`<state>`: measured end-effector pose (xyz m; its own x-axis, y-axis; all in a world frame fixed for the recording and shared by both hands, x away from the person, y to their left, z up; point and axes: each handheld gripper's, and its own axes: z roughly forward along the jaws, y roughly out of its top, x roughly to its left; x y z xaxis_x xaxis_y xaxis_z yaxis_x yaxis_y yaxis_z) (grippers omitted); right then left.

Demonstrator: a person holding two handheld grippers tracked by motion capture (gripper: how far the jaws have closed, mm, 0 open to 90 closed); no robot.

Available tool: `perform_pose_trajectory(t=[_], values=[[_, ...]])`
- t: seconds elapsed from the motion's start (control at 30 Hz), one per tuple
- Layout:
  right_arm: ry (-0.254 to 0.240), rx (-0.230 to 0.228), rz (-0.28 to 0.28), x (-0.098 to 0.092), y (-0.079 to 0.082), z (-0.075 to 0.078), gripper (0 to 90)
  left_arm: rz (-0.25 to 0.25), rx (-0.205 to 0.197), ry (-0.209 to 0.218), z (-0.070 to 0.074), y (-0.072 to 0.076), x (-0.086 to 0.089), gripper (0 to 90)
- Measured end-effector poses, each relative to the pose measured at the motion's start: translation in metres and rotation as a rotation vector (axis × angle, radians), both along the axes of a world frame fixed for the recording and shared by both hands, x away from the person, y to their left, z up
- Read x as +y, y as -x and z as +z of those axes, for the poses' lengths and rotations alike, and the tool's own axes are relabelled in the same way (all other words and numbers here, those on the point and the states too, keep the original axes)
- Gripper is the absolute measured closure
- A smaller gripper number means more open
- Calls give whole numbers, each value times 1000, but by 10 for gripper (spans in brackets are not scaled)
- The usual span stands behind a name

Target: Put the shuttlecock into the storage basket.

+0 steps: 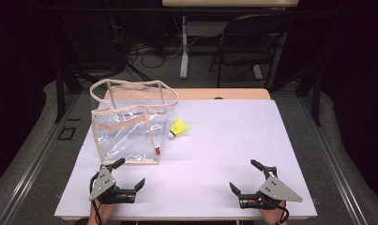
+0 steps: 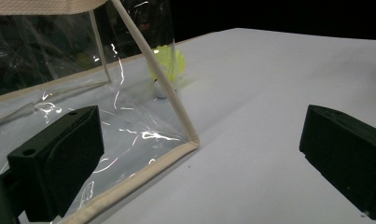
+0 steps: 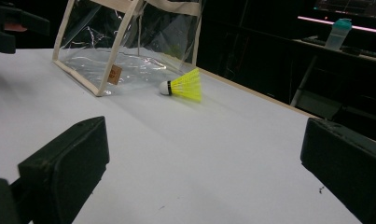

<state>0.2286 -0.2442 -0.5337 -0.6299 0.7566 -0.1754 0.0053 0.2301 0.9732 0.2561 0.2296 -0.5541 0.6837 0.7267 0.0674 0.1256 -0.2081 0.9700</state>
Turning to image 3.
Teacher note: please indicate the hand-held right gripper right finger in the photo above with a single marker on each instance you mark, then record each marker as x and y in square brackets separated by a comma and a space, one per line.
[347, 161]

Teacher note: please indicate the black keyboard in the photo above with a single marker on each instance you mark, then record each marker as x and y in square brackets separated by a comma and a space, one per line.
[366, 53]

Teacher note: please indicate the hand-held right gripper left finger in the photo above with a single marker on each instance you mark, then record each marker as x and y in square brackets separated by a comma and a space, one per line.
[67, 161]

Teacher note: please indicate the white table leg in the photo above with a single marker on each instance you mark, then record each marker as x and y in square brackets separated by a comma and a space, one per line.
[302, 82]

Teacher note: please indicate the computer monitor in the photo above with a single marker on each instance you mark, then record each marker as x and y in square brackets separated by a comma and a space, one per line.
[350, 6]

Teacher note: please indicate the clear bottle with teal cap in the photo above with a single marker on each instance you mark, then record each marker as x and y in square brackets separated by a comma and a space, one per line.
[338, 34]

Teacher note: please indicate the yellow shuttlecock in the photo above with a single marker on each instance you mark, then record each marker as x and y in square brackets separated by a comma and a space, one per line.
[187, 85]

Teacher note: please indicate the pink light strip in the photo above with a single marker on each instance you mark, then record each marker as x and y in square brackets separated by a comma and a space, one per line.
[325, 22]

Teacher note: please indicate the clear bag with beige trim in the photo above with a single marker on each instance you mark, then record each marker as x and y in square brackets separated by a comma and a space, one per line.
[114, 62]

